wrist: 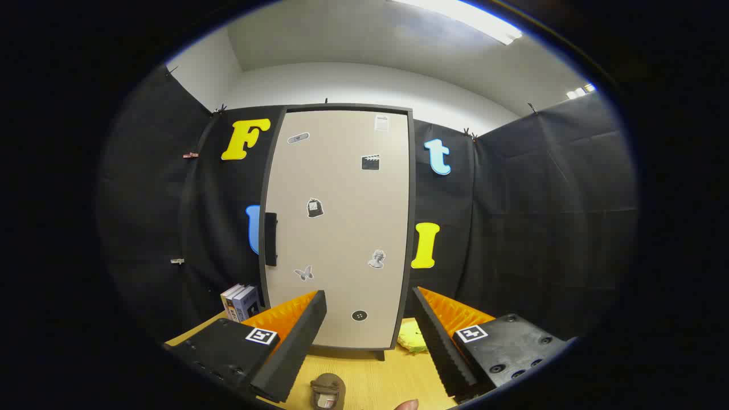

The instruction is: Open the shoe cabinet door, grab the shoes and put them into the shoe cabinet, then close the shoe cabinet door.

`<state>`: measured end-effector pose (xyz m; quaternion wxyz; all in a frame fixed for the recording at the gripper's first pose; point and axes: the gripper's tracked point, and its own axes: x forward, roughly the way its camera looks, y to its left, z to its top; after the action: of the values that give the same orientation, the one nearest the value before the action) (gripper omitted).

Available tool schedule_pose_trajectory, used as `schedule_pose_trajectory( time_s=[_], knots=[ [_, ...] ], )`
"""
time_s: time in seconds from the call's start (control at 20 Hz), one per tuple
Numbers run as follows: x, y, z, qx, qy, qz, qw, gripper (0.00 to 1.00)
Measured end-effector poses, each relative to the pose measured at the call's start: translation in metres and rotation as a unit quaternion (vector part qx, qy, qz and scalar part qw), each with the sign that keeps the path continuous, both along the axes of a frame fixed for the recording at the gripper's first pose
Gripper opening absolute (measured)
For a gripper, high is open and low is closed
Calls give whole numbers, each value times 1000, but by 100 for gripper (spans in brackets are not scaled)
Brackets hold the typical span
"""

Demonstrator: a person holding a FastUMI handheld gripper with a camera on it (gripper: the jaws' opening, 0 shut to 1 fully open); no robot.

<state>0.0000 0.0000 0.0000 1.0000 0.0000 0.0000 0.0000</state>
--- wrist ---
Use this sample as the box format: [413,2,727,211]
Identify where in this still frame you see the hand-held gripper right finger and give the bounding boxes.
[411,286,570,399]

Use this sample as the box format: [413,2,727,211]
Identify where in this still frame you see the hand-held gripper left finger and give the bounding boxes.
[164,289,328,404]

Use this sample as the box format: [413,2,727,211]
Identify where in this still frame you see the brown fuzzy shoe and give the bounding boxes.
[310,373,346,410]

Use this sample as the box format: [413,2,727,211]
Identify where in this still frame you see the black door handle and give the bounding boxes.
[264,212,278,267]

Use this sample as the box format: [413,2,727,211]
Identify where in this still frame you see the beige shoe cabinet door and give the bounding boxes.
[265,110,409,349]

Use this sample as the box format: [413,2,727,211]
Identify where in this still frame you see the grey shoe cabinet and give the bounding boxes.
[259,104,415,361]

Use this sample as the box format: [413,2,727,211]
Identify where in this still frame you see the yellow green cloth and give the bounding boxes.
[397,319,429,355]

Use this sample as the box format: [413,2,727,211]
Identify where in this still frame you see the white book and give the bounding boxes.
[221,284,243,319]

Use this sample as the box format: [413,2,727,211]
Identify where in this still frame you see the black backdrop cloth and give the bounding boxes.
[97,65,638,348]

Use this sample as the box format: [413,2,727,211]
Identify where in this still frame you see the long ceiling light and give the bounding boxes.
[393,0,522,46]

